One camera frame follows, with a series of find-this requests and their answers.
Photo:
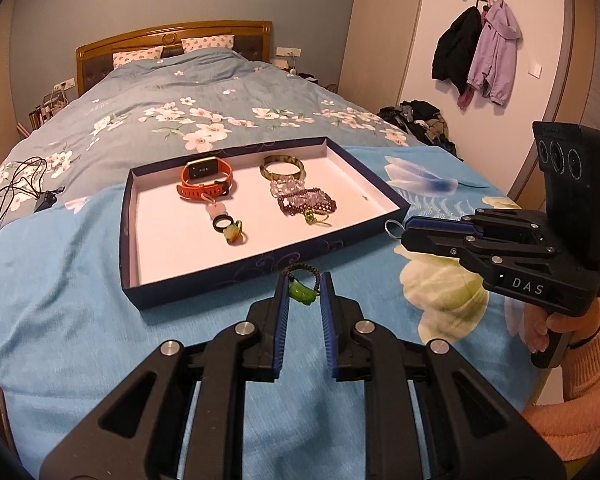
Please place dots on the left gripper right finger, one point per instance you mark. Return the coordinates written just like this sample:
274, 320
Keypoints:
429, 414

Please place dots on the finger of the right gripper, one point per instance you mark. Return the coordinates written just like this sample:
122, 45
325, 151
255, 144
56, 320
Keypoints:
427, 226
443, 242

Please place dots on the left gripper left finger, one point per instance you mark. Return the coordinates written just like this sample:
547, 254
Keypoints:
181, 411

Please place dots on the right forearm pink sleeve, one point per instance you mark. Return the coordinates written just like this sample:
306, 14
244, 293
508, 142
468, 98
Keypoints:
572, 428

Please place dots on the dark blue jewelry tray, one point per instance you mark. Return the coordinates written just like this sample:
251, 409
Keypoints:
170, 249

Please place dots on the right hand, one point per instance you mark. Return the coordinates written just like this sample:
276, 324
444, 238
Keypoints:
537, 325

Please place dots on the pile of dark clothes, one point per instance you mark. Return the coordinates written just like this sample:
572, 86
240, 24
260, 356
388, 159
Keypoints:
423, 120

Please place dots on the light blue flower blanket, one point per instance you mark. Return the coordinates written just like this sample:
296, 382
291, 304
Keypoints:
68, 335

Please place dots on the purple hoodie on hook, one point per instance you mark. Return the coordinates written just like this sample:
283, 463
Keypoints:
493, 68

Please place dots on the black jacket on hook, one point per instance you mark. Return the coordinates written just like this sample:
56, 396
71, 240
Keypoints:
456, 49

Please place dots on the tortoiseshell bangle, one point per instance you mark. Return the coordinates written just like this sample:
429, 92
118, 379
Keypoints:
282, 167

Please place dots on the orange smart watch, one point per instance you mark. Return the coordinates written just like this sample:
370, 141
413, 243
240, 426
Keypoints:
205, 178

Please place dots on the floral blue duvet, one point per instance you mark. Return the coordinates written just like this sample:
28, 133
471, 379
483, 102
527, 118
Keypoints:
193, 103

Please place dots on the right floral pillow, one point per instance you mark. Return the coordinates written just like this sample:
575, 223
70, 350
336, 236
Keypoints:
206, 42

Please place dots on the floral pillow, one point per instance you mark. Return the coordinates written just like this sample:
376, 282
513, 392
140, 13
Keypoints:
206, 42
122, 58

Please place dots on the left floral pillow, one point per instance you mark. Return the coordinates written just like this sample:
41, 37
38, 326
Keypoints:
122, 58

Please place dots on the cluttered nightstand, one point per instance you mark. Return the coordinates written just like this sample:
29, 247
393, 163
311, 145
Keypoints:
52, 103

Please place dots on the wooden bed headboard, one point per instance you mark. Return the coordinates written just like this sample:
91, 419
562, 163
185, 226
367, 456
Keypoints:
252, 40

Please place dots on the black tracking camera box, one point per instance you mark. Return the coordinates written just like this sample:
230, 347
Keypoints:
569, 158

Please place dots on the door with handle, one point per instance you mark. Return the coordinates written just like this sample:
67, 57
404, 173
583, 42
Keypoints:
575, 93

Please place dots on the wall light switch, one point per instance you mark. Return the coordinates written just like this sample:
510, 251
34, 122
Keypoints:
535, 70

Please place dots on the pink charm with cord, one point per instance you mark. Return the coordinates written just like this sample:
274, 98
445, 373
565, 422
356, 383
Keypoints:
215, 209

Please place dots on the wall power socket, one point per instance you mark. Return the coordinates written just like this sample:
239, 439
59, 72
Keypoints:
288, 52

